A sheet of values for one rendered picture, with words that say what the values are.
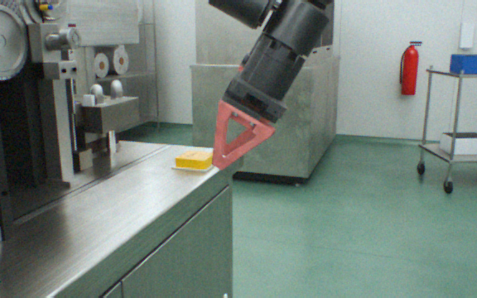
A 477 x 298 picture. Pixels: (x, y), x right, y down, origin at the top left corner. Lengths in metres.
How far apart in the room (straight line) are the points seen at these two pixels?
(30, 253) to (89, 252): 0.08
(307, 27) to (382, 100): 4.81
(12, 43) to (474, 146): 3.57
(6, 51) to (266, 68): 0.53
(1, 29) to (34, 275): 0.45
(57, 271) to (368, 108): 4.87
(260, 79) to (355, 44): 4.78
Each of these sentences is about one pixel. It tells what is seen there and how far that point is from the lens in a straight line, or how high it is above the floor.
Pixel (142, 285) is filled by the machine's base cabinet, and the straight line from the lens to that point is 0.84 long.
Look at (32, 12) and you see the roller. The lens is 0.96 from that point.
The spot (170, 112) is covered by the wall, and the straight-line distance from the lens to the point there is 6.00.
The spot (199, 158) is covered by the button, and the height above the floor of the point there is 0.92.
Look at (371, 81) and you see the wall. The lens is 5.30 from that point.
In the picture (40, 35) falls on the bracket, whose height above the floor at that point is 1.18.
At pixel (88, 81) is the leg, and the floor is 1.00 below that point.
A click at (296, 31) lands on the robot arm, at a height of 1.19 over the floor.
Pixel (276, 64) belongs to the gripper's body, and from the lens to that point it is 0.52.
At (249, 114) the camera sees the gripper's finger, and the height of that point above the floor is 1.10.
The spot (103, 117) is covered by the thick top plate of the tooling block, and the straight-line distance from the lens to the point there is 1.08.
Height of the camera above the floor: 1.19
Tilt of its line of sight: 15 degrees down
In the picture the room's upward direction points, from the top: straight up
